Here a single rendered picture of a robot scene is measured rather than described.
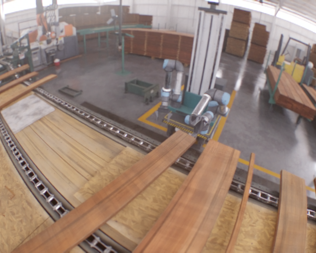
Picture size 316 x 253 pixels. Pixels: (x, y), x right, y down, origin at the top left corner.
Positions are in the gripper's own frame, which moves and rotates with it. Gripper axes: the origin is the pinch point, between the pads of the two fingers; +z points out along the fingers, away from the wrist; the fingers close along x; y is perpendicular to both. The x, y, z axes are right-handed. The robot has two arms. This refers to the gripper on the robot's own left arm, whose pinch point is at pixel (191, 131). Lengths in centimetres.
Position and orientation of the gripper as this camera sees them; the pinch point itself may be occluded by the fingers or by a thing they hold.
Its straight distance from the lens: 119.9
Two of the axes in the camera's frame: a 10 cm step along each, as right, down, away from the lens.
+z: -6.4, 4.2, -6.4
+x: -0.7, 8.0, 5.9
